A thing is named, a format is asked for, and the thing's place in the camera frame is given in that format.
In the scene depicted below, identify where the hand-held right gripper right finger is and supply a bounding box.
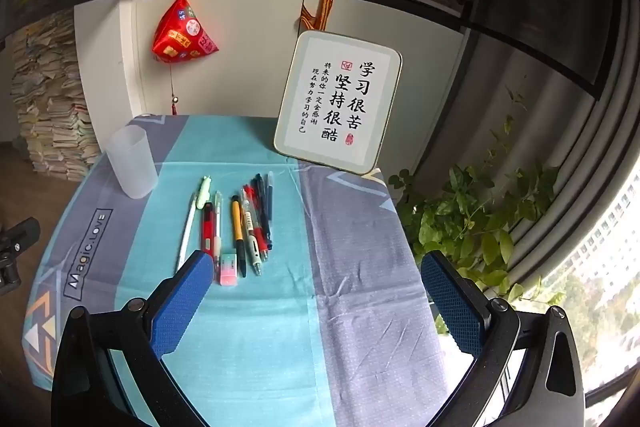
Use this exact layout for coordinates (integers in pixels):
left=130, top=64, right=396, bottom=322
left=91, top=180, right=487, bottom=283
left=420, top=251, right=586, bottom=427

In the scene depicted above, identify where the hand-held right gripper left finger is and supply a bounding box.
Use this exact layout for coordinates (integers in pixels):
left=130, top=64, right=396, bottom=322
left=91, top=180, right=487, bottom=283
left=52, top=251, right=216, bottom=427

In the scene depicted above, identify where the pink and green eraser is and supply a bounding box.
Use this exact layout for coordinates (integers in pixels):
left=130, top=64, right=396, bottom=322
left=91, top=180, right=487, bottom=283
left=218, top=253, right=240, bottom=287

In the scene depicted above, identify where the tall stack of paper booklets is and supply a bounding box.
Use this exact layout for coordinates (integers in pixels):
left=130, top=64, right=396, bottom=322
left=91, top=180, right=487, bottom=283
left=10, top=9, right=101, bottom=182

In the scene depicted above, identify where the green leafy vine plant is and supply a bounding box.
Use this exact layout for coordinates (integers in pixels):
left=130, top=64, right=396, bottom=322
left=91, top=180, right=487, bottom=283
left=389, top=82, right=566, bottom=338

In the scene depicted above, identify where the clear pen with white grip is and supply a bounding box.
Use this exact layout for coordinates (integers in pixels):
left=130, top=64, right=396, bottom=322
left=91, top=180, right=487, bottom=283
left=213, top=191, right=224, bottom=268

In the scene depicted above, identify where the black tripod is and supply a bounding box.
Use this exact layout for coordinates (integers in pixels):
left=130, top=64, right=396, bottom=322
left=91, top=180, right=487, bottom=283
left=0, top=217, right=41, bottom=298

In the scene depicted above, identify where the gold medal with striped ribbon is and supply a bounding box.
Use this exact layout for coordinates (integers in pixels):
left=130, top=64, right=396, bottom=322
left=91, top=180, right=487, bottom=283
left=297, top=0, right=333, bottom=32

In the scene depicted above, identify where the white wall cabinet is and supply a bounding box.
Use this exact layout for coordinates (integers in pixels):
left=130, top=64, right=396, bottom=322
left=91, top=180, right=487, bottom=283
left=75, top=0, right=481, bottom=158

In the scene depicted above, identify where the translucent plastic cup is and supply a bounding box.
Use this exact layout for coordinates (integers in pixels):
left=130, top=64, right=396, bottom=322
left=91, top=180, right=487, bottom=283
left=106, top=128, right=160, bottom=199

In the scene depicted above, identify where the red pyramid hanging ornament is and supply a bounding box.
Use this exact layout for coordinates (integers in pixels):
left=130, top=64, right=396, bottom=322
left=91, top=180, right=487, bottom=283
left=151, top=0, right=219, bottom=118

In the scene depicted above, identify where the framed calligraphy sign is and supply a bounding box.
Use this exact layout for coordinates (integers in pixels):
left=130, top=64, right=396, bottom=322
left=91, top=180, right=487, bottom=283
left=273, top=30, right=403, bottom=175

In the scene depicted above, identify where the blue and grey tablecloth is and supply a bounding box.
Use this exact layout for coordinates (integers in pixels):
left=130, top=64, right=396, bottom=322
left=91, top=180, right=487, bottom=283
left=22, top=114, right=448, bottom=427

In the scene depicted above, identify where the yellow and black pen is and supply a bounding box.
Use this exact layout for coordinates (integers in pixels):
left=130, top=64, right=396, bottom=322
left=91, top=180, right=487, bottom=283
left=230, top=194, right=247, bottom=278

